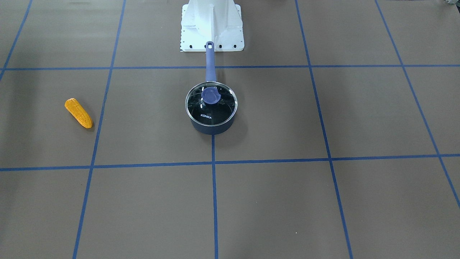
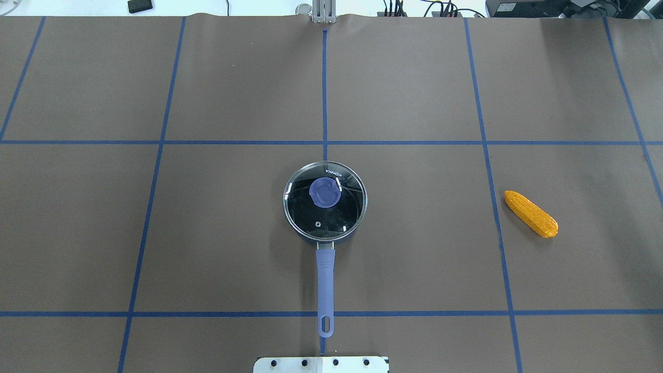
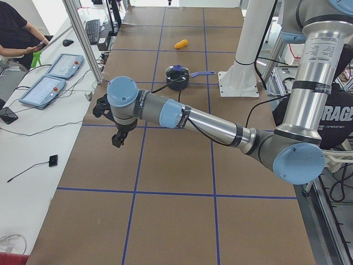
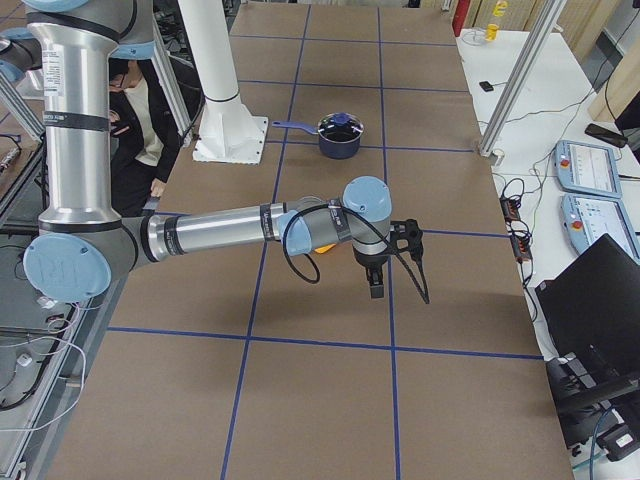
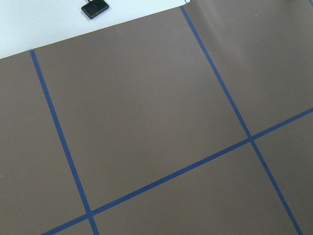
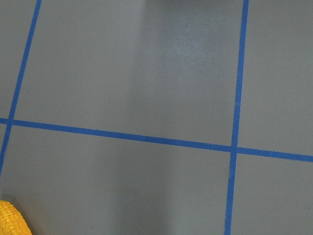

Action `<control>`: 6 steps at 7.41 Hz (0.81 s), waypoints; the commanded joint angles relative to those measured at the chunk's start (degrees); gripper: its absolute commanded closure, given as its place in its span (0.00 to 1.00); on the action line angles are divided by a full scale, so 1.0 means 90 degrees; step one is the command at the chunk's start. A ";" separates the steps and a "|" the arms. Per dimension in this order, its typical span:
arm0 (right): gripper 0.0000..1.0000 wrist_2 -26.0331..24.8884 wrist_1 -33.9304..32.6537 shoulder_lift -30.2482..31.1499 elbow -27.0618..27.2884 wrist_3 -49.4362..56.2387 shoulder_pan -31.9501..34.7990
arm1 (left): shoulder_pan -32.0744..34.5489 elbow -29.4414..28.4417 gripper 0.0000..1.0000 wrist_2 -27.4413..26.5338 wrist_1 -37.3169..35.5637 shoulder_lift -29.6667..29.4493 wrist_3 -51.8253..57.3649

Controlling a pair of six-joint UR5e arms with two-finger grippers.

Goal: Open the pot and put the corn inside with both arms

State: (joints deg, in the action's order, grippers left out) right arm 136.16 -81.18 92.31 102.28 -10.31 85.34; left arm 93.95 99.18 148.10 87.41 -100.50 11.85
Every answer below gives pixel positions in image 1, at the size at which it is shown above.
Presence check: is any glass pot lid blue knob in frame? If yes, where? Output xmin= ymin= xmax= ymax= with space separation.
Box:
xmin=185 ymin=81 xmax=238 ymax=126

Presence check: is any yellow corn cob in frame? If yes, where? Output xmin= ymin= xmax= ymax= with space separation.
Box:
xmin=64 ymin=98 xmax=93 ymax=128

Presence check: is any dark blue saucepan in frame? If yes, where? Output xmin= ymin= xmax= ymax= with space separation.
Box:
xmin=185 ymin=41 xmax=238 ymax=135

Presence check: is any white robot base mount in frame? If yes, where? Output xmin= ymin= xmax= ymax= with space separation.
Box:
xmin=180 ymin=0 xmax=245 ymax=51

